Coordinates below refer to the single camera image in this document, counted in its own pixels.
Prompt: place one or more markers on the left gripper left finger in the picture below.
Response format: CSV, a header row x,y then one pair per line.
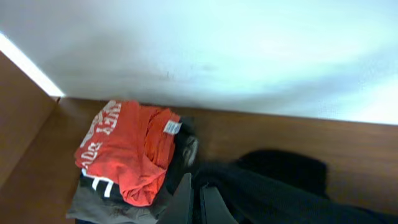
x,y
180,207

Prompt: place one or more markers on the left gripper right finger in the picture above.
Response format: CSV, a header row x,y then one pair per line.
x,y
213,207

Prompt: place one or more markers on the black t-shirt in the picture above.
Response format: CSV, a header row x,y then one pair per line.
x,y
272,186

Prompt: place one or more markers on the red folded t-shirt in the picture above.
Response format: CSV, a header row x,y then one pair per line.
x,y
131,145

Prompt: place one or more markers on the grey folded shirt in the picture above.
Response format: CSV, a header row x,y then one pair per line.
x,y
88,208

